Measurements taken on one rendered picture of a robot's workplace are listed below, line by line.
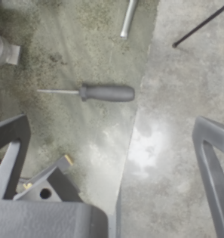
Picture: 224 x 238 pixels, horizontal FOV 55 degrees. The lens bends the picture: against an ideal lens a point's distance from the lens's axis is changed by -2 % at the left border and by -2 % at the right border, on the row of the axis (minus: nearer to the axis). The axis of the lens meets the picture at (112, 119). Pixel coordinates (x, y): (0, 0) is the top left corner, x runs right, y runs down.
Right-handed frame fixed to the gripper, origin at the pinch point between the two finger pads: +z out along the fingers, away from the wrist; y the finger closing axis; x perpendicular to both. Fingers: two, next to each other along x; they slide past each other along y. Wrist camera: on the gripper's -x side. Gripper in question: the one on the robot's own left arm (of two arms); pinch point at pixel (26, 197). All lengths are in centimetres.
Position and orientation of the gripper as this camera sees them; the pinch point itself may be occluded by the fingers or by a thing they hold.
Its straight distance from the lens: 34.8
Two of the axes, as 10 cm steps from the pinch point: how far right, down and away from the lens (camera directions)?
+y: -5.7, -8.2, -0.5
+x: -8.2, 5.7, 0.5
